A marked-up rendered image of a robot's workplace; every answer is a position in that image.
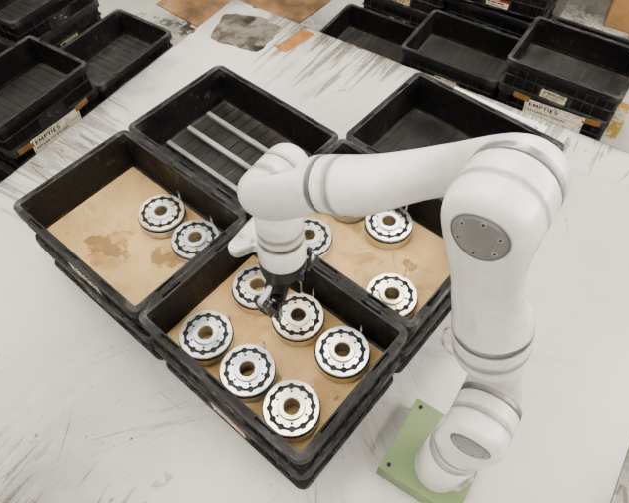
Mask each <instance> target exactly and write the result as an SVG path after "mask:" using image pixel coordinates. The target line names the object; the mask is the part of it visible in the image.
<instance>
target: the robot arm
mask: <svg viewBox="0 0 629 503"><path fill-rule="evenodd" d="M571 182H572V170H571V166H570V163H569V161H568V159H567V158H566V156H565V155H564V153H563V152H562V151H561V150H560V149H559V148H558V147H557V146H556V145H554V144H553V143H551V142H550V141H548V140H546V139H544V138H542V137H539V136H536V135H533V134H528V133H502V134H495V135H489V136H483V137H478V138H473V139H468V140H463V141H458V142H453V143H447V144H441V145H435V146H429V147H423V148H417V149H411V150H405V151H398V152H390V153H382V154H362V155H348V154H322V155H314V156H311V157H308V156H307V155H306V153H305V152H304V151H303V150H302V149H301V148H299V147H298V146H296V145H294V144H291V143H278V144H276V145H273V146H272V147H270V148H269V149H268V150H267V151H266V152H265V153H264V154H263V155H262V156H261V157H260V158H259V159H258V160H257V161H256V162H255V163H254V164H253V165H252V166H251V167H250V168H249V169H248V170H247V171H246V172H245V173H244V174H243V175H242V177H241V178H240V180H239V182H238V186H237V195H238V199H239V202H240V204H241V205H242V207H243V208H244V209H245V210H246V211H247V212H248V213H249V214H251V215H252V217H251V218H250V219H249V220H248V222H247V223H246V224H245V225H244V226H243V227H242V228H241V229H240V231H239V232H238V233H237V234H236V235H235V236H234V237H233V238H232V239H231V240H230V242H229V244H228V250H229V254H230V255H231V256H233V257H241V256H244V255H246V254H249V253H251V252H256V253H257V254H258V261H259V268H260V271H261V274H262V276H263V277H264V279H265V281H266V282H265V286H264V288H265V291H264V293H263V294H262V295H260V296H258V295H256V296H255V297H254V299H253V302H254V304H255V306H256V307H257V309H258V311H259V312H261V313H263V314H264V315H266V316H268V317H269V318H272V317H273V318H274V319H281V318H282V317H283V314H282V308H281V306H282V302H283V301H284V300H286V297H287V293H288V289H289V288H290V289H291V290H292V291H294V292H296V293H298V294H300V293H301V292H302V285H303V284H302V281H303V280H304V272H308V271H309V270H310V266H311V259H312V252H313V248H311V247H309V246H307V245H306V238H305V234H304V217H305V216H309V215H312V214H316V213H320V214H328V215H337V216H347V217H361V216H370V215H375V214H379V213H383V212H386V211H390V210H393V209H397V208H400V207H403V206H406V205H410V204H413V203H417V202H421V201H425V200H431V199H437V198H444V200H443V203H442V207H441V226H442V233H443V239H444V244H445V249H446V254H447V259H448V264H449V269H450V276H451V307H452V313H451V341H452V349H453V353H454V356H455V358H456V360H457V362H458V363H459V365H460V366H461V367H462V368H463V370H464V371H466V372H467V376H466V379H465V381H464V382H463V384H462V386H461V388H460V390H459V392H458V394H457V396H456V398H455V400H454V402H453V404H452V406H451V408H450V410H449V412H448V413H447V414H445V415H444V416H443V417H442V418H441V419H440V421H439V422H438V424H437V425H436V426H435V428H434V429H433V430H432V432H431V433H430V435H429V436H428V437H427V439H426V440H425V442H424V443H423V444H422V445H421V447H420V448H419V450H418V451H417V453H416V456H415V460H414V468H415V472H416V475H417V477H418V479H419V480H420V482H421V483H422V484H423V485H424V486H425V487H426V488H428V489H429V490H431V491H434V492H437V493H447V492H451V491H456V492H460V491H461V490H463V489H464V488H465V487H467V486H468V485H469V484H470V483H472V482H473V480H474V479H475V477H474V476H475V472H476V471H477V470H485V469H488V468H490V467H491V466H493V465H495V464H496V463H498V462H499V461H500V460H502V459H503V458H504V456H505V455H506V453H507V451H508V449H509V447H510V444H511V442H512V439H513V437H514V435H515V432H516V430H517V428H518V425H519V423H520V421H521V418H522V415H523V411H524V390H523V374H524V372H525V370H526V368H527V365H528V362H529V358H530V355H531V351H532V346H533V340H534V334H535V325H536V317H535V312H534V308H533V306H532V304H531V302H530V300H529V299H528V297H527V296H526V295H525V294H524V292H523V289H524V285H525V281H526V277H527V273H528V270H529V267H530V265H531V262H532V259H533V257H534V255H535V253H536V251H537V249H538V248H539V246H540V244H541V243H542V241H543V239H544V237H545V235H546V233H547V231H548V230H549V228H550V226H551V224H552V222H553V221H554V219H555V217H556V215H557V213H558V212H559V210H560V208H561V206H562V204H563V202H564V201H565V199H566V197H567V195H568V192H569V190H570V186H571ZM280 293H281V294H280ZM272 299H273V300H275V301H276V302H277V303H275V302H274V301H272Z"/></svg>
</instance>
